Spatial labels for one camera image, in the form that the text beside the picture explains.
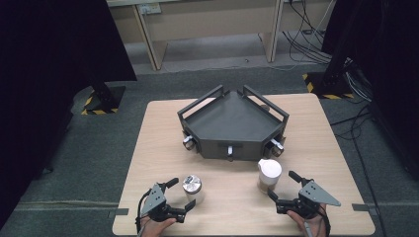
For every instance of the person's right hand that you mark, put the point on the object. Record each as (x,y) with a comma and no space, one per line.
(313,227)

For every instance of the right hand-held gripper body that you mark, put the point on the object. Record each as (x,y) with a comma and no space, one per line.
(314,195)

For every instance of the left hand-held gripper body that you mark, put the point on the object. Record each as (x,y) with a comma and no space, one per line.
(154,199)

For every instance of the light wooden desk frame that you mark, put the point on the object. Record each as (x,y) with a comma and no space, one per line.
(210,24)

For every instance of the white wall socket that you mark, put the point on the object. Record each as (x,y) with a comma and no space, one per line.
(150,8)

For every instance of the black curtain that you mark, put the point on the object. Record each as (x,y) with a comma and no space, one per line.
(388,65)
(49,65)

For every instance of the white plastic cup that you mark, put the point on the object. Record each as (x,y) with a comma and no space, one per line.
(269,173)

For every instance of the silver lid seasoning jar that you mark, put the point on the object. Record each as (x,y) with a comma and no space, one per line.
(192,187)

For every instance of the dark grey corner rack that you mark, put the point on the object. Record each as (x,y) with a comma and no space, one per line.
(232,118)

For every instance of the grey floor tape strip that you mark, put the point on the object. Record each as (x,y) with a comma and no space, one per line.
(361,207)
(118,212)

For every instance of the black stand base striped tape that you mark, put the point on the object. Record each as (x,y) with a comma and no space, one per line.
(103,100)
(329,87)

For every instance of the person's left hand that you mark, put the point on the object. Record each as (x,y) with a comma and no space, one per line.
(154,228)

